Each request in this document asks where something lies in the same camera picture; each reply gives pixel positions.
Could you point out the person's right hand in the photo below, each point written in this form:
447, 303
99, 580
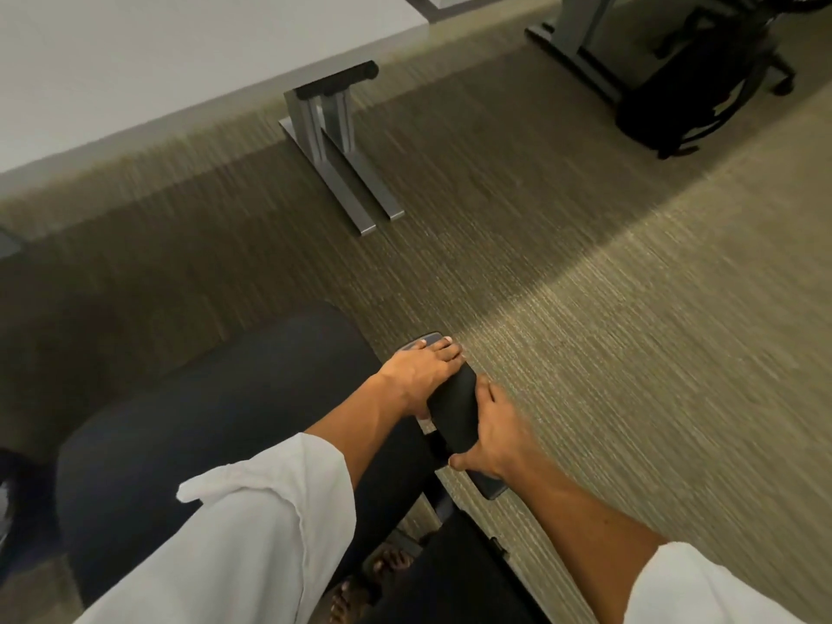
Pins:
500, 441

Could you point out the person's left hand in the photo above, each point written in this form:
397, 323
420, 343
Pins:
419, 373

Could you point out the black mesh office chair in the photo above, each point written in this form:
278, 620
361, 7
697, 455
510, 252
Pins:
195, 415

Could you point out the person's left forearm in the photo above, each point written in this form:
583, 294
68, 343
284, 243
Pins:
357, 428

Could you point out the person's right forearm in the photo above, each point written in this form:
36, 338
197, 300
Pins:
585, 532

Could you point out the black office chair base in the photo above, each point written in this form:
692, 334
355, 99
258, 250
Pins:
780, 64

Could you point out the brown right sandal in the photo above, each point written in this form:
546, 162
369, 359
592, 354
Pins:
393, 560

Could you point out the brown sandal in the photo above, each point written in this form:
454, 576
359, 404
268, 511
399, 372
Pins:
393, 560
348, 601

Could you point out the brown left sandal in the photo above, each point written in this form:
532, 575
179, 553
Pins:
348, 601

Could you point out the white left shirt sleeve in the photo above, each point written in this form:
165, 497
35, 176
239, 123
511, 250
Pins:
247, 532

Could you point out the white shirt sleeve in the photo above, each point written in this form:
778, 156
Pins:
247, 532
702, 591

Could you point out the white right shirt sleeve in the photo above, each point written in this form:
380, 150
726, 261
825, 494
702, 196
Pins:
702, 591

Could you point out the black backpack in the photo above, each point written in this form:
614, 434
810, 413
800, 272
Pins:
682, 103

